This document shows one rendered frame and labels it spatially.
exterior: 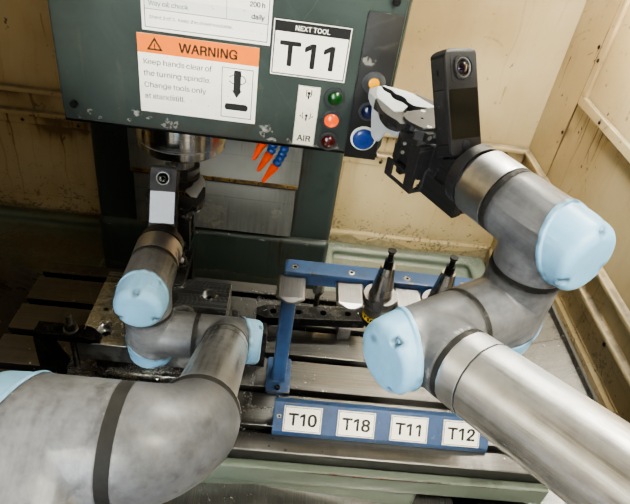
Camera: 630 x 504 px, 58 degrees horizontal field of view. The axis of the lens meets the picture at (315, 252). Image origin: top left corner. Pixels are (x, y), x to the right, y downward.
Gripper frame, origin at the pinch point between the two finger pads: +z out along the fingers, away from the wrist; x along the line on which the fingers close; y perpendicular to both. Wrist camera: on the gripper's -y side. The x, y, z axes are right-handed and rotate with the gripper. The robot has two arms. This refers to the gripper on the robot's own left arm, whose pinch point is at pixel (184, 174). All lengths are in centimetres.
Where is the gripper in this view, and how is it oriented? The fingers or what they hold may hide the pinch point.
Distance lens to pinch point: 112.6
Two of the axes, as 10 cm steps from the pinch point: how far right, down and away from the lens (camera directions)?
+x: 9.9, 1.1, 0.7
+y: -1.3, 7.8, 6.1
